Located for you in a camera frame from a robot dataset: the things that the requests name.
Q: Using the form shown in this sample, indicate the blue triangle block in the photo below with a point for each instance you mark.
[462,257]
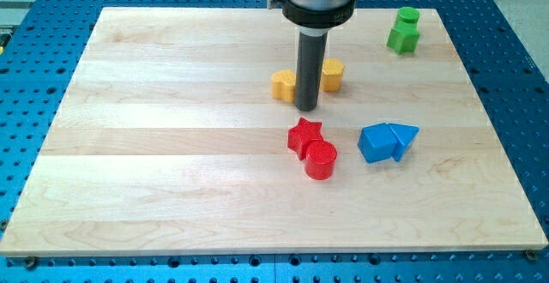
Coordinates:
[404,135]

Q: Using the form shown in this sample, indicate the yellow hexagon block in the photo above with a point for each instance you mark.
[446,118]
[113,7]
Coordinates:
[332,73]

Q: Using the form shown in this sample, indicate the red star block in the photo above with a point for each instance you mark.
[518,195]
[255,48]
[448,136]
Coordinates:
[302,135]

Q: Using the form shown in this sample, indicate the blue cube block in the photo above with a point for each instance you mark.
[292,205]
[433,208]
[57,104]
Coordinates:
[377,142]

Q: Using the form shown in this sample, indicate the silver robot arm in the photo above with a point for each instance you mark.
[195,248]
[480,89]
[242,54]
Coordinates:
[314,19]

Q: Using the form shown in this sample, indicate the green cylinder block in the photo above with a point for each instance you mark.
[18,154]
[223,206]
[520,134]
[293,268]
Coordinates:
[407,17]

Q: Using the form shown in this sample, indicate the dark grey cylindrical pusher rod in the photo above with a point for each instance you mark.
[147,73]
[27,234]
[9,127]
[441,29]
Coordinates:
[309,66]

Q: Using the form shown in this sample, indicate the red cylinder block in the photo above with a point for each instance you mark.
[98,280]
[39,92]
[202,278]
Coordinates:
[320,160]

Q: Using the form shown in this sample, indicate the light wooden board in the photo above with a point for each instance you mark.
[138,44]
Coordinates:
[168,142]

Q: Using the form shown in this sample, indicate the yellow heart block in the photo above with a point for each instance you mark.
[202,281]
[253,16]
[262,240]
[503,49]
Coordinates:
[283,84]

